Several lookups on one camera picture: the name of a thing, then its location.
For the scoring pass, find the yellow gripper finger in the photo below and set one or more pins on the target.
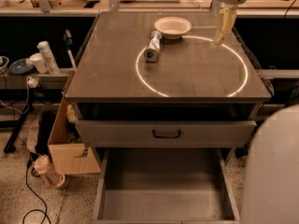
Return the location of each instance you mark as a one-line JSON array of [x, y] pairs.
[[225, 18]]

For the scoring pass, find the silver redbull can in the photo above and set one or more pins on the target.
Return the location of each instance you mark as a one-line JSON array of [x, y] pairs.
[[152, 50]]

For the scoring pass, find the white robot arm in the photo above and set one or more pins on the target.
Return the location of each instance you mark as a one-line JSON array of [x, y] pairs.
[[271, 189]]

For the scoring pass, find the grey drawer cabinet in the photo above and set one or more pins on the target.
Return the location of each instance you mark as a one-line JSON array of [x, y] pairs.
[[189, 70]]

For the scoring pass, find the grey upper drawer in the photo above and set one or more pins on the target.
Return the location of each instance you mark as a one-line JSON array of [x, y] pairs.
[[162, 125]]

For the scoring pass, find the grey open middle drawer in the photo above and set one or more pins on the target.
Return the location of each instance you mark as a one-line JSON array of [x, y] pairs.
[[164, 186]]

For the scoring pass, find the white paper bowl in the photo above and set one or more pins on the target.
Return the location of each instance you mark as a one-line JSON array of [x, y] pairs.
[[173, 27]]

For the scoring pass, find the white spray bottle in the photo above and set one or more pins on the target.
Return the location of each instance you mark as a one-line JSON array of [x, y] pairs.
[[47, 55]]

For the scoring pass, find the white paper cup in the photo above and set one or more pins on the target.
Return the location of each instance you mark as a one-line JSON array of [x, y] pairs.
[[38, 62]]

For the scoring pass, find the white power adapter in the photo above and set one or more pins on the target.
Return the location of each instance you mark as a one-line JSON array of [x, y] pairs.
[[32, 82]]

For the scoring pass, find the dark blue plate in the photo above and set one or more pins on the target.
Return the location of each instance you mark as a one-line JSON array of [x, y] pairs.
[[21, 67]]

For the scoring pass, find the cardboard box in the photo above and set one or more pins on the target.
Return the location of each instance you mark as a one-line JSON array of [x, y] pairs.
[[69, 157]]

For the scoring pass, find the small bowl at edge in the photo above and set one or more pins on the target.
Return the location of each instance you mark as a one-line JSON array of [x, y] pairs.
[[3, 63]]

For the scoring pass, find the clear plastic bottle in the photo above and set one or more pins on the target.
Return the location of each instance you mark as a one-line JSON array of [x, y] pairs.
[[45, 168]]

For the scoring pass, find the black table leg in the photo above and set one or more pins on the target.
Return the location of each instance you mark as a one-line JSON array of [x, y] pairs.
[[16, 126]]

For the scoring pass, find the black drawer handle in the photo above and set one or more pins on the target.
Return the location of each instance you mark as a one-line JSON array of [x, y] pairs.
[[173, 135]]

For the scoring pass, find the blue handled brush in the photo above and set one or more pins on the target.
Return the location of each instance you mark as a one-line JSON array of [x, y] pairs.
[[69, 43]]

